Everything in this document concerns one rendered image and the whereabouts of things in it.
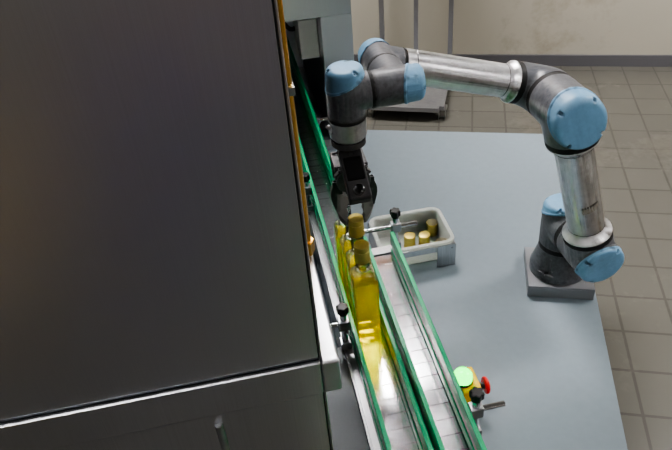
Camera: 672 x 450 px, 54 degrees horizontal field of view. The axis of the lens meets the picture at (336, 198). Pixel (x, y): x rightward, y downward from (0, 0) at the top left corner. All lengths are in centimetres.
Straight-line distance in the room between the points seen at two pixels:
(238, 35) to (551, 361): 133
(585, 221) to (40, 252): 122
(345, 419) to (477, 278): 67
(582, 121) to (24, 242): 108
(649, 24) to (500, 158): 267
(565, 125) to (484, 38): 345
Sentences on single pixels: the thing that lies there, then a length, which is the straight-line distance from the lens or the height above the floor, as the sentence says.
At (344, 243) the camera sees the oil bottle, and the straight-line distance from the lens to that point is 154.
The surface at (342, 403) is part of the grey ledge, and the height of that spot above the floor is 88.
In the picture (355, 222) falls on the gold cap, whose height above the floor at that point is 119.
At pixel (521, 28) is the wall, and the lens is 484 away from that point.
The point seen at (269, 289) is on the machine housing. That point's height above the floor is 153.
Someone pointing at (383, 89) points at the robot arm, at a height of 149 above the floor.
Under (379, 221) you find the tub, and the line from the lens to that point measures 201.
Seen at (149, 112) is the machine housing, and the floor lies 178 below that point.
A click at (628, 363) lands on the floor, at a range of 284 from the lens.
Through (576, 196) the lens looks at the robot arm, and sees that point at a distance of 159.
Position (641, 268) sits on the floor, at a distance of 325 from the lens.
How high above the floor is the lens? 207
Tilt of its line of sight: 36 degrees down
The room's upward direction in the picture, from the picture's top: 5 degrees counter-clockwise
